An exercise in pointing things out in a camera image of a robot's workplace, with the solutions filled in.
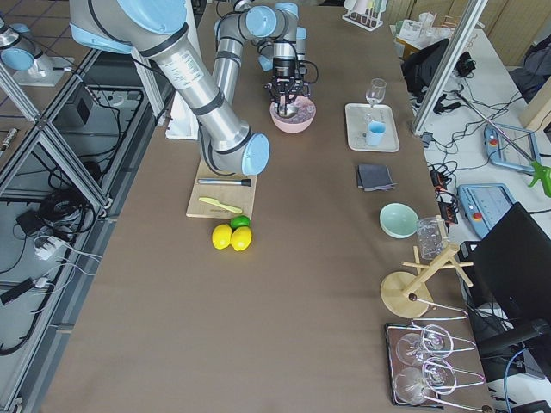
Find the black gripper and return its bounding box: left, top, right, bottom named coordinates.
left=264, top=58, right=310, bottom=113

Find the steel ice scoop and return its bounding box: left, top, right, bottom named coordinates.
left=276, top=96, right=298, bottom=119

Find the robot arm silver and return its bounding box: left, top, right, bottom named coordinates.
left=70, top=1, right=310, bottom=176

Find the pink bowl of ice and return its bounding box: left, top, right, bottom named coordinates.
left=269, top=96, right=316, bottom=133

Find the blue cup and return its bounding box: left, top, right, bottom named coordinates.
left=366, top=120, right=387, bottom=147

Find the wooden cup tree stand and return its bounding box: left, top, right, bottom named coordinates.
left=380, top=243, right=474, bottom=319

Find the cream serving tray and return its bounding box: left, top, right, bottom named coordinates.
left=344, top=103, right=399, bottom=152

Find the clear wine glass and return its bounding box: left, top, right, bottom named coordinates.
left=365, top=77, right=387, bottom=124

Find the steel muddler black tip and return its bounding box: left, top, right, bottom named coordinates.
left=196, top=178, right=252, bottom=187

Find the bamboo cutting board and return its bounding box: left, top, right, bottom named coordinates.
left=186, top=160, right=257, bottom=219

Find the grey folded cloth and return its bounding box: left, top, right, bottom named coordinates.
left=356, top=163, right=396, bottom=192

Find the yellow plastic knife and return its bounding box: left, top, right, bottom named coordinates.
left=198, top=197, right=243, bottom=214

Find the green lime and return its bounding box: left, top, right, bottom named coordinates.
left=229, top=215, right=251, bottom=230

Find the yellow lemon lower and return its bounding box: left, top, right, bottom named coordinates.
left=230, top=226, right=252, bottom=251

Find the yellow lemon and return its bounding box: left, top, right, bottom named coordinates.
left=211, top=224, right=233, bottom=250
left=230, top=226, right=252, bottom=251

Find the yellow lemon upper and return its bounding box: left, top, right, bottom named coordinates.
left=211, top=224, right=233, bottom=250

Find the mint green bowl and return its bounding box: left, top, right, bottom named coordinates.
left=379, top=203, right=418, bottom=239

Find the glass mug on stand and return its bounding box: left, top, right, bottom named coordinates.
left=417, top=215, right=449, bottom=260

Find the blue teach pendant near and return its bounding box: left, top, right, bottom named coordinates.
left=457, top=183, right=516, bottom=238

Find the blue teach pendant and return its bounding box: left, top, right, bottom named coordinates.
left=484, top=124, right=541, bottom=175
left=457, top=183, right=516, bottom=238

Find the blue teach pendant far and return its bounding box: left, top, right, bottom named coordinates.
left=484, top=124, right=541, bottom=175

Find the wine glass rack tray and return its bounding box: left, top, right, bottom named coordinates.
left=385, top=324, right=492, bottom=412

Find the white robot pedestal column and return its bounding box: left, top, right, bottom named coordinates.
left=165, top=0, right=201, bottom=141

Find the aluminium frame post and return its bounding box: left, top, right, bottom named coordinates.
left=411, top=0, right=487, bottom=136

